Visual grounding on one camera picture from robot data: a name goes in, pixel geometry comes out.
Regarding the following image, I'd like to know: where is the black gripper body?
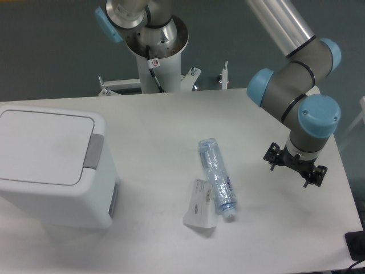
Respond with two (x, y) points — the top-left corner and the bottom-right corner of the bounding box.
(278, 144), (316, 172)

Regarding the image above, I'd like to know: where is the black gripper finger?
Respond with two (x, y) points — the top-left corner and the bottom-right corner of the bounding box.
(263, 142), (282, 171)
(302, 166), (327, 188)

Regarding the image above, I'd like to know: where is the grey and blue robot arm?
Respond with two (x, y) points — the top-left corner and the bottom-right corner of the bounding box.
(94, 1), (342, 186)

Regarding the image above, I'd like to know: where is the grey trash can push button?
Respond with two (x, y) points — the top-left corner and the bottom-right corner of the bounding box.
(83, 134), (104, 170)

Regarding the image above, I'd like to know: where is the white plastic trash can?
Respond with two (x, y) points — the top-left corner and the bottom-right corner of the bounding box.
(1, 104), (119, 229)

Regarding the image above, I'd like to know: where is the clear plastic water bottle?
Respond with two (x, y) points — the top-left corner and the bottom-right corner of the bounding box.
(198, 138), (237, 221)

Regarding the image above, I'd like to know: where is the black device at table edge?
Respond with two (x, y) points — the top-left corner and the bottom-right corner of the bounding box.
(344, 231), (364, 261)

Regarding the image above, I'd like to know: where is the crumpled white paper piece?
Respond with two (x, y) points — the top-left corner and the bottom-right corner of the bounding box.
(182, 179), (217, 228)

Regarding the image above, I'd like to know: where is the white base frame with bolts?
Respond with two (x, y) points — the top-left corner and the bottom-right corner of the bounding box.
(98, 61), (230, 96)

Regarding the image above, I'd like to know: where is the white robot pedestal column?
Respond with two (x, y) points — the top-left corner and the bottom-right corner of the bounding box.
(126, 15), (189, 94)

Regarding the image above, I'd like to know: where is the black cable on pedestal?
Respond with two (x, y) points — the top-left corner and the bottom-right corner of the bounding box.
(145, 45), (167, 94)

